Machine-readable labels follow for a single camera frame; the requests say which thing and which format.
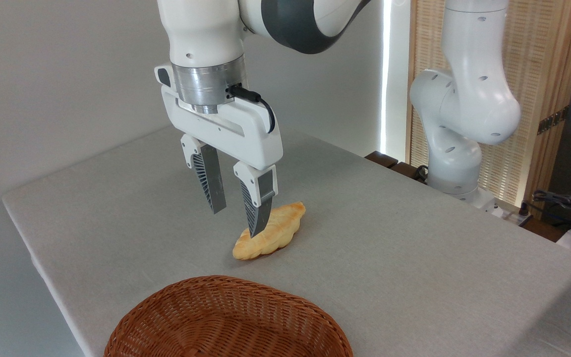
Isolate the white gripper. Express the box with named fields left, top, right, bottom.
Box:
left=155, top=64, right=284, bottom=238

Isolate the golden croissant bread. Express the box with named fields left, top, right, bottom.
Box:
left=232, top=201, right=307, bottom=261

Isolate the brown wicker basket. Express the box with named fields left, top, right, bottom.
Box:
left=104, top=275, right=354, bottom=357

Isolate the dark brown wooden bench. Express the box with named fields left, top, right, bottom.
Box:
left=364, top=151, right=429, bottom=185

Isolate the grey tablecloth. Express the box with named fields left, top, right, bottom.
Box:
left=2, top=124, right=571, bottom=357

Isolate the vertical white light strip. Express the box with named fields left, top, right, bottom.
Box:
left=379, top=0, right=393, bottom=157

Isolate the metal screen hinge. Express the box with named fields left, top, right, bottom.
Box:
left=537, top=105, right=570, bottom=135

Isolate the wooden slatted folding screen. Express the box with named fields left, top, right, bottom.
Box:
left=406, top=0, right=571, bottom=220

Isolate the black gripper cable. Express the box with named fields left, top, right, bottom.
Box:
left=226, top=84, right=277, bottom=134

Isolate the bundle of dark cables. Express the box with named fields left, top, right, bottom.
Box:
left=532, top=189, right=571, bottom=230

